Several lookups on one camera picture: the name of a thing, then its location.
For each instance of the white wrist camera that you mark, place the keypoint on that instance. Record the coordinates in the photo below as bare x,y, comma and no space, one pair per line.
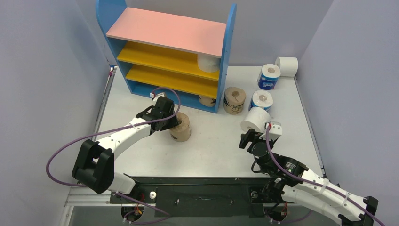
155,96
275,130

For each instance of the plain white roll lying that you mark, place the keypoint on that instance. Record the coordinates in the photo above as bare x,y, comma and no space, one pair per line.
256,119

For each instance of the brown cartoon roll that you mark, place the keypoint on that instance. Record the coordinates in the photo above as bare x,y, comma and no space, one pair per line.
234,99
182,131

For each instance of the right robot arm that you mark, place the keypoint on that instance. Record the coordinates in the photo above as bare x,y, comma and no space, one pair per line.
292,181

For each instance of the plain white toilet roll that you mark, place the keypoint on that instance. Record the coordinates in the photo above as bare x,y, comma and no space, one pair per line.
207,63

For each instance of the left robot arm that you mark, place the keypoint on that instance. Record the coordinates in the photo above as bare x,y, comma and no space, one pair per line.
95,166

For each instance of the blue pink yellow shelf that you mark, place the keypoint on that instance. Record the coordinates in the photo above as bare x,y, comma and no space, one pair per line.
154,49

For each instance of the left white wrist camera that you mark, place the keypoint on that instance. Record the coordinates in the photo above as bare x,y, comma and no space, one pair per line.
155,96

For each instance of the blue wrapped roll back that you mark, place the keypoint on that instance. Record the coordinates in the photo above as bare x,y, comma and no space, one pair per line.
268,77

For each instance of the blue wrapped roll front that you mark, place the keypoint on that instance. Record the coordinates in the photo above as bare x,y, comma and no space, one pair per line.
262,99

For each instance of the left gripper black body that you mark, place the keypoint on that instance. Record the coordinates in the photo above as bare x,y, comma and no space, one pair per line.
169,123

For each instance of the white roll lying at back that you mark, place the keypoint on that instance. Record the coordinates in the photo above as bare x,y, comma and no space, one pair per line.
288,66

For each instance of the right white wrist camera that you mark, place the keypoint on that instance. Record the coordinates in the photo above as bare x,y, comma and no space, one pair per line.
275,130

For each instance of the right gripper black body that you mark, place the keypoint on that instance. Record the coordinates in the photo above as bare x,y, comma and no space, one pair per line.
252,137

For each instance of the blue wrapped roll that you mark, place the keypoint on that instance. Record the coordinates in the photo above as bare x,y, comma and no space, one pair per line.
262,99
268,77

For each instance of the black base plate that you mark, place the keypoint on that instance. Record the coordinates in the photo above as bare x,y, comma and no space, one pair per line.
208,197

